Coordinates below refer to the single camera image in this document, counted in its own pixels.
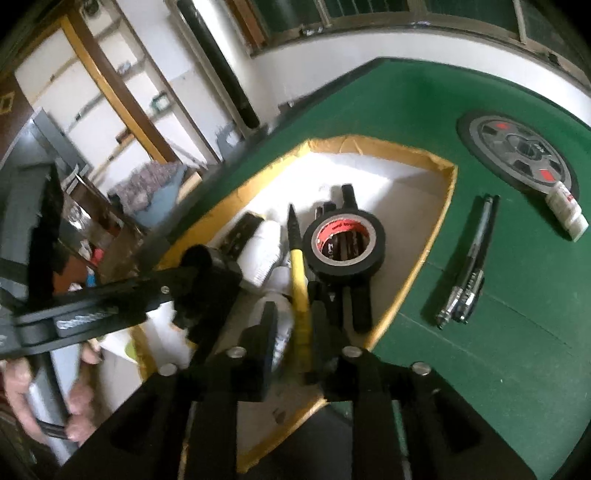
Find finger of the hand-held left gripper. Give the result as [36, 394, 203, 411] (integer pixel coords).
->
[9, 244, 243, 356]
[173, 295, 223, 344]

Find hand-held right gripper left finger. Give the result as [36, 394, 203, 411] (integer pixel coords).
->
[60, 302, 280, 480]

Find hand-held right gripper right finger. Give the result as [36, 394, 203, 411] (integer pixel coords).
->
[305, 281, 536, 480]

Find white plastic bottle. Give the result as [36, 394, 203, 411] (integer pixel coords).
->
[252, 295, 296, 372]
[242, 220, 282, 289]

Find black pliers handles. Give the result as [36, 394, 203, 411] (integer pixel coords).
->
[341, 184, 372, 333]

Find black yellow marker pen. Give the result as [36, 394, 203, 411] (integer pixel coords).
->
[286, 203, 315, 384]

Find black tape roll red core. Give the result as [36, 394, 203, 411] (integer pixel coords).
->
[302, 209, 385, 283]

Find black rectangular case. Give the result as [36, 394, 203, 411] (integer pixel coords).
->
[225, 211, 265, 252]

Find white box yellow tape edges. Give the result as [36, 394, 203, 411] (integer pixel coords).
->
[131, 134, 458, 472]

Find person's left hand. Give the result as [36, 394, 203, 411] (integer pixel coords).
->
[0, 356, 101, 446]

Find heap of patterned cloth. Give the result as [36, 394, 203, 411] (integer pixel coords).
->
[108, 161, 190, 227]

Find black long roll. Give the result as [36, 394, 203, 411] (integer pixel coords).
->
[178, 0, 262, 130]

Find grey black wheel disc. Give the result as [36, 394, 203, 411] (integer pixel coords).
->
[456, 110, 580, 195]

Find white bottle red label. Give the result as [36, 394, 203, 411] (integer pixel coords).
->
[545, 181, 589, 241]

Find window with green grille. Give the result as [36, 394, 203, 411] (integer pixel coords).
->
[252, 0, 591, 88]

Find wooden frame white shelf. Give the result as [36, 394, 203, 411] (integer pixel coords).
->
[14, 0, 222, 185]

